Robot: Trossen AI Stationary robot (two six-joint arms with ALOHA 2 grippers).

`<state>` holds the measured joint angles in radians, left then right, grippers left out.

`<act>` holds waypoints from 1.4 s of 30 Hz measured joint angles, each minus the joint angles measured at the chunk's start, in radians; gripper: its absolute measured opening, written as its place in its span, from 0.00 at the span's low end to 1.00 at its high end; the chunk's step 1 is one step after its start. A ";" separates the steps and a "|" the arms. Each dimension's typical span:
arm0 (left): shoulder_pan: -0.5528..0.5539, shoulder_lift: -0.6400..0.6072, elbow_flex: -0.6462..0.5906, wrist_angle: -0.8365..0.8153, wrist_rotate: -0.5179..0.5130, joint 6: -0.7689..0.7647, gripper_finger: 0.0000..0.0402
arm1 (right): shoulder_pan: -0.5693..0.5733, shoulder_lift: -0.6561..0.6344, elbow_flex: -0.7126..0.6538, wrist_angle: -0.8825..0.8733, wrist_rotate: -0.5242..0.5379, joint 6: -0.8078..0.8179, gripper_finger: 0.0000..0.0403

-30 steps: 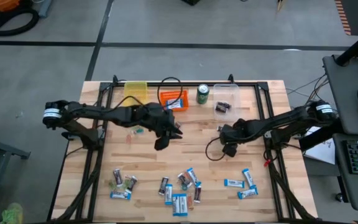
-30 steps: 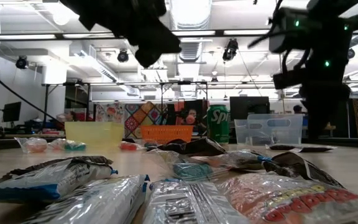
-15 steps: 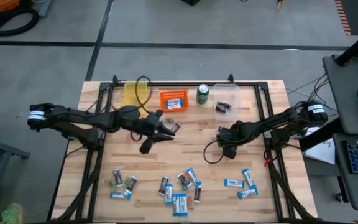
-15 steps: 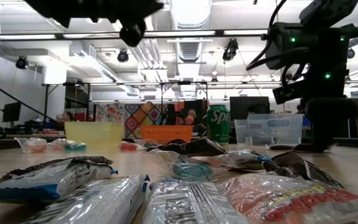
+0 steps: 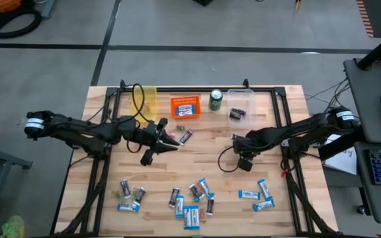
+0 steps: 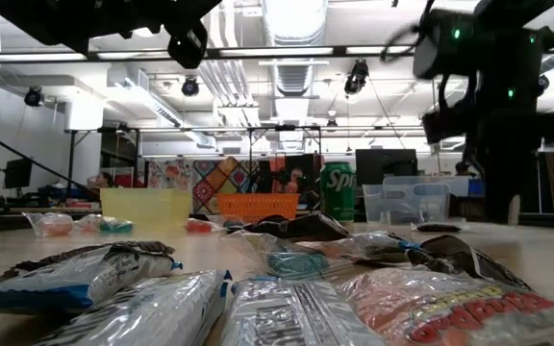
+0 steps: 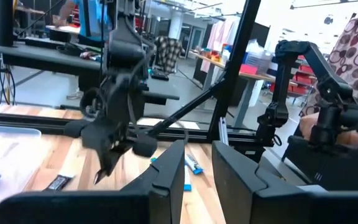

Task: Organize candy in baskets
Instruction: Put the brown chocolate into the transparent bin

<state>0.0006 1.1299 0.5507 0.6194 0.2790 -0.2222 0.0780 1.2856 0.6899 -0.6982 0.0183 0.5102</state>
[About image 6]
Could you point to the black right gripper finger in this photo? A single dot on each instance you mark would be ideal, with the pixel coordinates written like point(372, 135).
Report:
point(528, 209)
point(496, 209)

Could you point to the orange gummy candy pack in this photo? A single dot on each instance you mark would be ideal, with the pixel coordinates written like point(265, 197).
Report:
point(450, 312)

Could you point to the clear orange candy pack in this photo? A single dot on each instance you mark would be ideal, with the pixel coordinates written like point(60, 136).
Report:
point(330, 250)

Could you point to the green gummy candy pack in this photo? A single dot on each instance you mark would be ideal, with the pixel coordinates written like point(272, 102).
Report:
point(296, 264)

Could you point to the small teal candy pack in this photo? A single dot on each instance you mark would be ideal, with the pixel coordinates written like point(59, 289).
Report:
point(233, 223)

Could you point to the small red candy pack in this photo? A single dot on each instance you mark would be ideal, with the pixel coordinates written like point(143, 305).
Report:
point(199, 227)

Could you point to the small orange candy pack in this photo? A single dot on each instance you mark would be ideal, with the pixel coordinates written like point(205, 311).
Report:
point(53, 225)

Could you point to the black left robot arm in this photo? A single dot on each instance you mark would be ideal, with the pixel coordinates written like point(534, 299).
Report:
point(65, 19)

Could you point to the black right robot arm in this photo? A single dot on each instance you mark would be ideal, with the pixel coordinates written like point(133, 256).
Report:
point(498, 48)

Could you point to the pink green candy pack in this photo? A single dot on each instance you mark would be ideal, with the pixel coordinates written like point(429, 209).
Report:
point(108, 225)

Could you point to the blue box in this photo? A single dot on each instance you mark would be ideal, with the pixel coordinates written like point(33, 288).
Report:
point(475, 186)

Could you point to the large black monitor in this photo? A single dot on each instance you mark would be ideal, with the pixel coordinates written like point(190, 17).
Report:
point(385, 165)

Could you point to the green Sprite can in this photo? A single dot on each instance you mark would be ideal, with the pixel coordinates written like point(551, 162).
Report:
point(337, 192)

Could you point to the seated person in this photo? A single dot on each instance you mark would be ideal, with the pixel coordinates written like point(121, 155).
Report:
point(292, 180)

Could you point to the orange hanging cloth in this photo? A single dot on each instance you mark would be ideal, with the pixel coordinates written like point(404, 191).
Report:
point(277, 165)

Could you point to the orange slotted plastic basket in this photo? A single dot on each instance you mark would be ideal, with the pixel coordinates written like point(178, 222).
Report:
point(258, 206)

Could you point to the colourful patchwork quilt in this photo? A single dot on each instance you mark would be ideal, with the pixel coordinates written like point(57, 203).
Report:
point(219, 182)

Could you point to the black overhead rig beam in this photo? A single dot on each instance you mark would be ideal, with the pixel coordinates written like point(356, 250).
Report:
point(215, 52)

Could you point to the floral fabric panel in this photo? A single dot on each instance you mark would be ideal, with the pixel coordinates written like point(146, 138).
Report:
point(171, 174)

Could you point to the yellow plastic basket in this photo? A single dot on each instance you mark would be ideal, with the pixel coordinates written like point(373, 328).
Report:
point(144, 206)

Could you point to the small black monitor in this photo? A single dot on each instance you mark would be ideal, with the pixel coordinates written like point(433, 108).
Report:
point(17, 173)

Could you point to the black ceiling camera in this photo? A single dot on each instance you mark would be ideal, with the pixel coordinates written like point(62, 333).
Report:
point(542, 84)
point(33, 97)
point(190, 87)
point(356, 77)

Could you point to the silver ceiling ventilation duct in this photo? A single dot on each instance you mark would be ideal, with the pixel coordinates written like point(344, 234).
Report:
point(294, 29)

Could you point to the black metal rig frame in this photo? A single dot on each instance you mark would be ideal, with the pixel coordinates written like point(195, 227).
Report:
point(71, 158)

